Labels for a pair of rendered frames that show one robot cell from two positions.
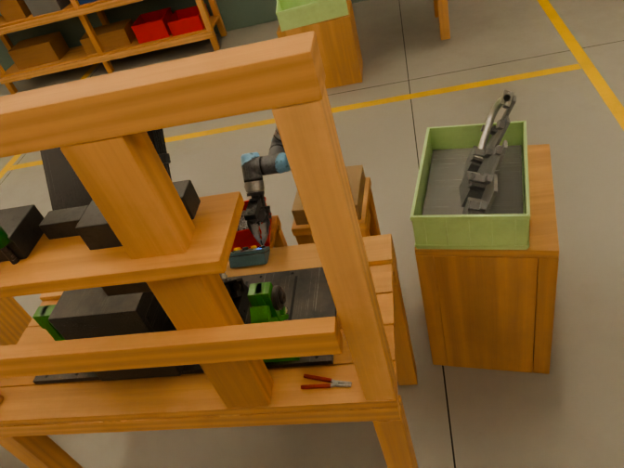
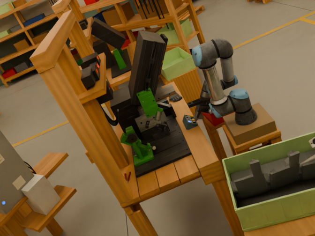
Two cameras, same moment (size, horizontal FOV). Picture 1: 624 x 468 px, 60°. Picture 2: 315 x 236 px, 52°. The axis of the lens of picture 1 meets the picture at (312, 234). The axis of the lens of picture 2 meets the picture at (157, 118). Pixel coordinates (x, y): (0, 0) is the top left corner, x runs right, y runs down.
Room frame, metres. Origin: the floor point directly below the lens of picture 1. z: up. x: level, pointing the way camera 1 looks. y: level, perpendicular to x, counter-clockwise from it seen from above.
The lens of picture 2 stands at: (0.89, -1.82, 2.19)
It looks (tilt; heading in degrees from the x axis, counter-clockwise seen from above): 27 degrees down; 76
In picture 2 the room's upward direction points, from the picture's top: 25 degrees counter-clockwise
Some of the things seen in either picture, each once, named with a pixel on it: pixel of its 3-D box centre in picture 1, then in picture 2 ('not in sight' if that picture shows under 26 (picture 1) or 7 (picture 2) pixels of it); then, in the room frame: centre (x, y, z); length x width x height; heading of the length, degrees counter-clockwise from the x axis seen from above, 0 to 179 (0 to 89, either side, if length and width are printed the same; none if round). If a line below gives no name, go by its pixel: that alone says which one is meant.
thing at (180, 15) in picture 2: not in sight; (179, 13); (4.78, 6.55, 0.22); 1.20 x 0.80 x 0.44; 24
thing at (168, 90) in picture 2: not in sight; (152, 98); (1.51, 0.58, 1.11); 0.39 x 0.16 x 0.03; 163
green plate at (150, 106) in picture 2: not in sight; (147, 101); (1.43, 0.44, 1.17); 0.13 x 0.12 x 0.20; 73
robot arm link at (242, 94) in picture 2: not in sight; (239, 99); (1.87, -0.13, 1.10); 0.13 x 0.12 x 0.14; 162
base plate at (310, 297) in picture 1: (188, 323); (153, 128); (1.39, 0.53, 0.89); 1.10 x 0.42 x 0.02; 73
